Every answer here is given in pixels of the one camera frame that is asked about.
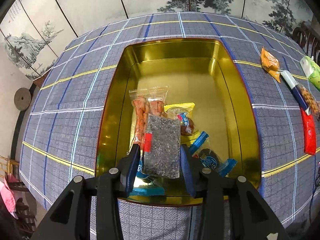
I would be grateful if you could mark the gold red toffee tin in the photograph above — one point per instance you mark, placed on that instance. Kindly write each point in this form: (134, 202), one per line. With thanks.
(195, 70)

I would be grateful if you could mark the painted folding screen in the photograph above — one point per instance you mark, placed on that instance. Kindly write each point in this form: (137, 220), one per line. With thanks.
(35, 32)

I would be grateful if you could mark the red rice cake packet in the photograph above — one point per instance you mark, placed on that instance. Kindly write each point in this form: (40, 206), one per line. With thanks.
(310, 141)

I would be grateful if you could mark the small fried dough twist bag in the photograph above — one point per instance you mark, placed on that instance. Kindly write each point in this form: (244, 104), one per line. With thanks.
(310, 100)

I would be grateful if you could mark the blue white wrapped bar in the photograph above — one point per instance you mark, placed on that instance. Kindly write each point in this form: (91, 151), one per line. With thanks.
(293, 85)

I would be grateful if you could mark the green tissue pack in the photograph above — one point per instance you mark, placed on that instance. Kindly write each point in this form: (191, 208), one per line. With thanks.
(311, 70)

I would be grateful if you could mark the dark wooden chair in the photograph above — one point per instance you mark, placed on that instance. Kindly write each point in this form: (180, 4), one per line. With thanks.
(307, 39)

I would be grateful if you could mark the round stone disc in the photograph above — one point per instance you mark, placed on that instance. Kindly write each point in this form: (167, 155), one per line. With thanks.
(22, 99)

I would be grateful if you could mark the yellow edged plum packet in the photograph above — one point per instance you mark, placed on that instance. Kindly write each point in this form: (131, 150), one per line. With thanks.
(184, 113)

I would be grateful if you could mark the orange snack packet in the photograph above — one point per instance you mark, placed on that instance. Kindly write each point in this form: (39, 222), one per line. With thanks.
(270, 64)

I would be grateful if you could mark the blue candy wrapper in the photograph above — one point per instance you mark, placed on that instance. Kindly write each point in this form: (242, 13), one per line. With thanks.
(145, 185)
(202, 150)

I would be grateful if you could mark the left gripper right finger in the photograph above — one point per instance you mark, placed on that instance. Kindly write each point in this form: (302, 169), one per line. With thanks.
(251, 217)

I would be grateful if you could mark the grey sesame cake packet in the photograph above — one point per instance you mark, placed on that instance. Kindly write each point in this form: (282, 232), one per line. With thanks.
(161, 157)

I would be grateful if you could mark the plaid blue tablecloth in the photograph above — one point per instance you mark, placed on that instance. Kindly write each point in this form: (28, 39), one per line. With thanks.
(61, 136)

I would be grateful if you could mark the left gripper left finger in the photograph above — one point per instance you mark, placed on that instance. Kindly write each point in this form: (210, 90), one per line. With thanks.
(69, 216)

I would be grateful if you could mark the long dough twists clear bag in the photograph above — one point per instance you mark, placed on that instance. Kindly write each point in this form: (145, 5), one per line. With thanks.
(146, 101)

